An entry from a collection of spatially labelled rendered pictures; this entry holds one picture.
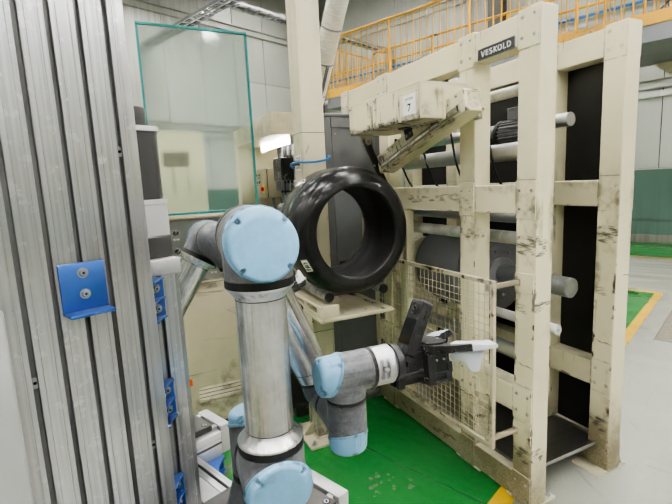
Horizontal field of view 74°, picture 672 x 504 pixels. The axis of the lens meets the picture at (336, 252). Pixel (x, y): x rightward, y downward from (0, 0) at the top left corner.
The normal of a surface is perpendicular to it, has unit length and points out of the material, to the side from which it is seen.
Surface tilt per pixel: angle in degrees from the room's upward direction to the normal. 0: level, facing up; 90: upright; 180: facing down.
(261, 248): 82
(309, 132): 90
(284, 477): 98
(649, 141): 90
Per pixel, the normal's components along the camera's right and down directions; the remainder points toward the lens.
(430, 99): 0.43, 0.11
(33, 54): 0.73, 0.07
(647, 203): -0.68, 0.14
